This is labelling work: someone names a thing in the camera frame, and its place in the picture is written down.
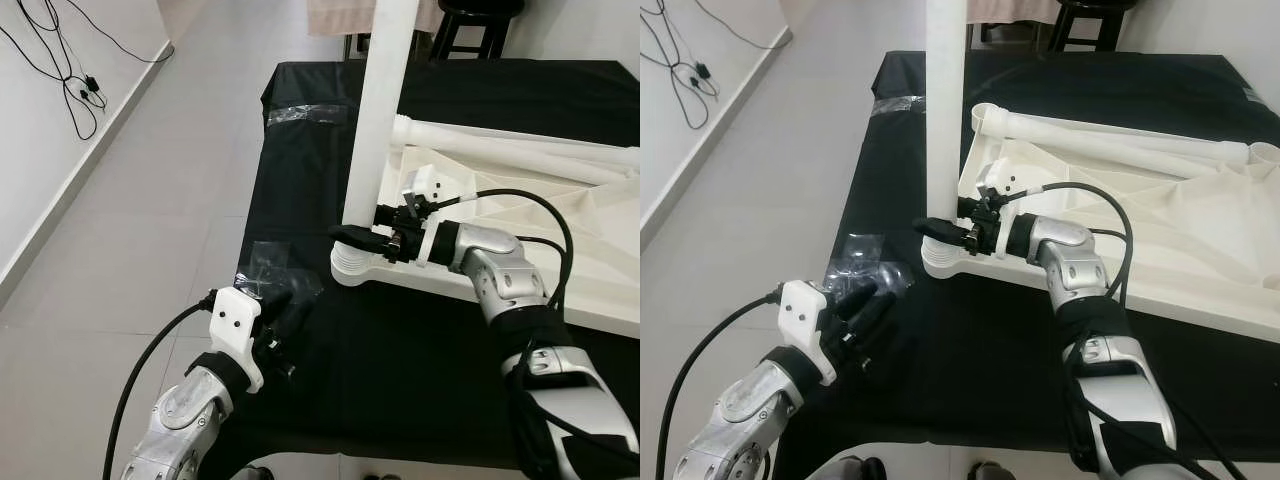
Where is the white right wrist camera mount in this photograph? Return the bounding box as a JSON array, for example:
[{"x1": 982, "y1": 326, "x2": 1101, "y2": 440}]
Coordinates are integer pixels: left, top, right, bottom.
[
  {"x1": 977, "y1": 158, "x2": 1023, "y2": 259},
  {"x1": 400, "y1": 166, "x2": 448, "y2": 269}
]

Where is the pink cloth covered table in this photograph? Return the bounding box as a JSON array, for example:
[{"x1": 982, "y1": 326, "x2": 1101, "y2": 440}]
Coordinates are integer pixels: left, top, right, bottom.
[
  {"x1": 305, "y1": 0, "x2": 441, "y2": 36},
  {"x1": 968, "y1": 0, "x2": 1061, "y2": 26}
]

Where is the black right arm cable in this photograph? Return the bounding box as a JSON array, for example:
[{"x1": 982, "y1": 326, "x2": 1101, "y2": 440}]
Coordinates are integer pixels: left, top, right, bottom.
[
  {"x1": 1000, "y1": 180, "x2": 1251, "y2": 480},
  {"x1": 430, "y1": 187, "x2": 641, "y2": 480}
]

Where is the white plastic table leg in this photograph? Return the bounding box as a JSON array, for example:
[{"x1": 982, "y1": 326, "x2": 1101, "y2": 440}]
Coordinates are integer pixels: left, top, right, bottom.
[
  {"x1": 470, "y1": 148, "x2": 641, "y2": 189},
  {"x1": 985, "y1": 105, "x2": 1253, "y2": 166},
  {"x1": 392, "y1": 115, "x2": 641, "y2": 169},
  {"x1": 335, "y1": 0, "x2": 421, "y2": 271},
  {"x1": 1075, "y1": 140, "x2": 1216, "y2": 181},
  {"x1": 922, "y1": 0, "x2": 969, "y2": 263}
]

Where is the black wall cable bundle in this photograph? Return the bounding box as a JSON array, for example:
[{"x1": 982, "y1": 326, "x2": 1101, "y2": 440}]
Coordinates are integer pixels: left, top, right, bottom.
[
  {"x1": 640, "y1": 0, "x2": 791, "y2": 131},
  {"x1": 0, "y1": 0, "x2": 176, "y2": 141}
]

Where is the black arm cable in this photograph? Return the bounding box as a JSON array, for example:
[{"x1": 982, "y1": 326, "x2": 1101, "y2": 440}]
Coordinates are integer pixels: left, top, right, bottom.
[
  {"x1": 100, "y1": 294, "x2": 216, "y2": 480},
  {"x1": 430, "y1": 187, "x2": 641, "y2": 480},
  {"x1": 1000, "y1": 180, "x2": 1251, "y2": 480},
  {"x1": 655, "y1": 289, "x2": 784, "y2": 480}
]

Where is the cream plastic table top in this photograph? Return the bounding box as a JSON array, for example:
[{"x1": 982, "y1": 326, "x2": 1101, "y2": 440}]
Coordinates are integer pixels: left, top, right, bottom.
[
  {"x1": 920, "y1": 100, "x2": 1280, "y2": 346},
  {"x1": 330, "y1": 113, "x2": 641, "y2": 338}
]

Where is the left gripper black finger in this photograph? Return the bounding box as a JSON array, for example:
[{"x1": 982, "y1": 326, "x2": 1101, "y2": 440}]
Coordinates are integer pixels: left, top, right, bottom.
[
  {"x1": 284, "y1": 288, "x2": 323, "y2": 343},
  {"x1": 838, "y1": 280, "x2": 881, "y2": 319},
  {"x1": 860, "y1": 280, "x2": 899, "y2": 339},
  {"x1": 262, "y1": 286, "x2": 299, "y2": 323}
]

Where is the black round stool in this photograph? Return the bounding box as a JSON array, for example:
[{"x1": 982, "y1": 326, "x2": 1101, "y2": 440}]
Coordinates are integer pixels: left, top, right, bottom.
[
  {"x1": 430, "y1": 0, "x2": 526, "y2": 61},
  {"x1": 1045, "y1": 0, "x2": 1141, "y2": 51}
]

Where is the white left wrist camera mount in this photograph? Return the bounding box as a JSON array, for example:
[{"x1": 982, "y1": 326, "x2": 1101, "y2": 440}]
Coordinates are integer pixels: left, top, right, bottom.
[
  {"x1": 210, "y1": 286, "x2": 267, "y2": 394},
  {"x1": 778, "y1": 279, "x2": 837, "y2": 387}
]

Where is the black table cloth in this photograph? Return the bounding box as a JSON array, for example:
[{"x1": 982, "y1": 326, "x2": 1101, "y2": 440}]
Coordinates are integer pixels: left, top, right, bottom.
[
  {"x1": 768, "y1": 50, "x2": 1280, "y2": 479},
  {"x1": 195, "y1": 58, "x2": 641, "y2": 473}
]

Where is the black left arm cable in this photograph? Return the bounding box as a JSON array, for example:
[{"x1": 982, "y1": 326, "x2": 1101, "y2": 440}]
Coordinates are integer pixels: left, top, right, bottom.
[
  {"x1": 100, "y1": 294, "x2": 216, "y2": 480},
  {"x1": 655, "y1": 289, "x2": 784, "y2": 480}
]

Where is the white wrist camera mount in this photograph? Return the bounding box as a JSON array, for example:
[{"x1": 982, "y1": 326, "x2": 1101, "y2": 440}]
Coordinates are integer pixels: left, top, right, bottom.
[
  {"x1": 400, "y1": 166, "x2": 448, "y2": 269},
  {"x1": 778, "y1": 279, "x2": 837, "y2": 387},
  {"x1": 977, "y1": 158, "x2": 1023, "y2": 259},
  {"x1": 210, "y1": 286, "x2": 267, "y2": 394}
]

